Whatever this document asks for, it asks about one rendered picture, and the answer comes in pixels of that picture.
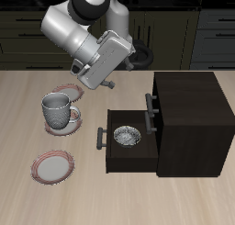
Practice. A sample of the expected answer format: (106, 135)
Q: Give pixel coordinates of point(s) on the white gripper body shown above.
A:
(107, 61)

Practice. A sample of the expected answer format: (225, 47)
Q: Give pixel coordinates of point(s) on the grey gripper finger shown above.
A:
(130, 65)
(109, 84)

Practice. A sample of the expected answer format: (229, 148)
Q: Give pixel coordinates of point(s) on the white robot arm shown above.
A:
(64, 29)

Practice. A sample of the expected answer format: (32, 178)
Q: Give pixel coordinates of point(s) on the dark wooden drawer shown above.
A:
(148, 101)
(128, 161)
(149, 124)

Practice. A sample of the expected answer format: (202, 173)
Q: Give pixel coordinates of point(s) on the white plate with red rim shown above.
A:
(52, 167)
(73, 126)
(69, 92)

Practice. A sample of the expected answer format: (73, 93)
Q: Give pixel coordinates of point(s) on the patterned grey bowl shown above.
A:
(127, 137)

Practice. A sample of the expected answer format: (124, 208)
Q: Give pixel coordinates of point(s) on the grey mug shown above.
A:
(56, 112)

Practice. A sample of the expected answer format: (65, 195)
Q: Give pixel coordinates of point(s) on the grey kitchen cupboard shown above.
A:
(214, 39)

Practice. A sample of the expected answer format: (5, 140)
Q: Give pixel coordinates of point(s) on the dark wooden cabinet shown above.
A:
(195, 124)

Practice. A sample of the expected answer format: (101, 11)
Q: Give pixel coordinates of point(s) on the dark kitchen cupboards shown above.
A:
(18, 36)

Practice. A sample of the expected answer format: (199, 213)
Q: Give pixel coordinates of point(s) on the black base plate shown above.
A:
(147, 55)

